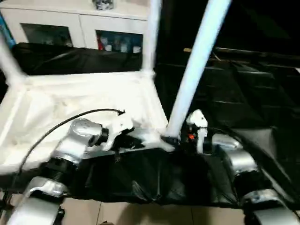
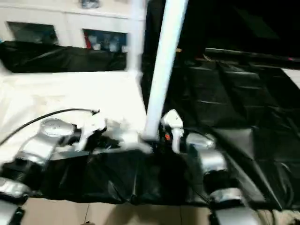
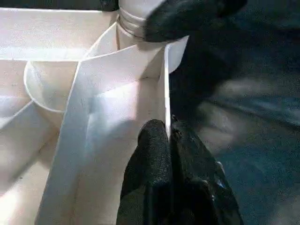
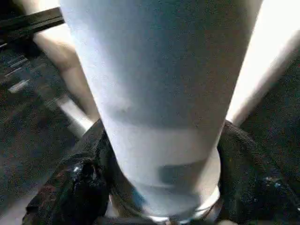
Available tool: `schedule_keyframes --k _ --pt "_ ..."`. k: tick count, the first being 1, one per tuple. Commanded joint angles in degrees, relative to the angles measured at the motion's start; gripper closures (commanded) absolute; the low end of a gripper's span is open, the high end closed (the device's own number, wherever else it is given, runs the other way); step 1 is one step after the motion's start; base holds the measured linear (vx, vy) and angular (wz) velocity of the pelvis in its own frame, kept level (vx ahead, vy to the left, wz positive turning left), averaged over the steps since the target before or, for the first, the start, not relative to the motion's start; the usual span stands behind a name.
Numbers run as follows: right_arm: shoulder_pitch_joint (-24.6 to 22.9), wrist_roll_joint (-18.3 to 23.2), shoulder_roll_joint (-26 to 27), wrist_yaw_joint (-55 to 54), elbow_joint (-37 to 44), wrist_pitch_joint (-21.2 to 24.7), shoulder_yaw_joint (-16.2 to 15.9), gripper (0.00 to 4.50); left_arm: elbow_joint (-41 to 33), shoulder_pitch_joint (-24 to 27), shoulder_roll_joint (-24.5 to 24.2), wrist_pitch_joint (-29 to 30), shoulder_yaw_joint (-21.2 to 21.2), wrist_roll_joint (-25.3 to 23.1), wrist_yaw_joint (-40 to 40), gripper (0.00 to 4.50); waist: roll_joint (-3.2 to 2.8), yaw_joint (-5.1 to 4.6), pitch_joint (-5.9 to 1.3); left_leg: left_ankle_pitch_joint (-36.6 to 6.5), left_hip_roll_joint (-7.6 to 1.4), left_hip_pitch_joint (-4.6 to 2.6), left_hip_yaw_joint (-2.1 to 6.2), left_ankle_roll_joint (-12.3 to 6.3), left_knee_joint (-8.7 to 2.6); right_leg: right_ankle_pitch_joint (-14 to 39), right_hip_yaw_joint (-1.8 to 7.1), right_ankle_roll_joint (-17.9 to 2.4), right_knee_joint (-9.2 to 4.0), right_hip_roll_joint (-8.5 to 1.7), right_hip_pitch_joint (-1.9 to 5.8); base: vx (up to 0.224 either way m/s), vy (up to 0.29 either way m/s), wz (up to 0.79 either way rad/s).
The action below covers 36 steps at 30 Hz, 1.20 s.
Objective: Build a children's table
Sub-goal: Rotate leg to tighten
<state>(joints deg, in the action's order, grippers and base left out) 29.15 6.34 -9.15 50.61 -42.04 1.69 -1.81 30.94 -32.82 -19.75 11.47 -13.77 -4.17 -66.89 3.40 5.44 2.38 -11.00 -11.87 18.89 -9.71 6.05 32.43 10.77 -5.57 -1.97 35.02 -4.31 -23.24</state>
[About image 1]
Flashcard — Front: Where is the black work mat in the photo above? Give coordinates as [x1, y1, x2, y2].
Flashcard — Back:
[0, 42, 300, 209]

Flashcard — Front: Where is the dark low shelf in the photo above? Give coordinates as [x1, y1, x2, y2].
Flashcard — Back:
[215, 47, 300, 60]

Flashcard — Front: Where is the white glass-door cabinet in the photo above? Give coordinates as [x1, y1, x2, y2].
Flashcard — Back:
[0, 0, 150, 54]

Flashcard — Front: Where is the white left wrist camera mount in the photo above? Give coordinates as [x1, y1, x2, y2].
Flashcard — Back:
[102, 112, 136, 151]

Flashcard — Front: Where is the grey curtain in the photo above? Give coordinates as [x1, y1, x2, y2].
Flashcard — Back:
[0, 9, 16, 50]

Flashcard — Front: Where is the white plastic table top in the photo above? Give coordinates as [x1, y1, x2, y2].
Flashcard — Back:
[0, 70, 177, 174]

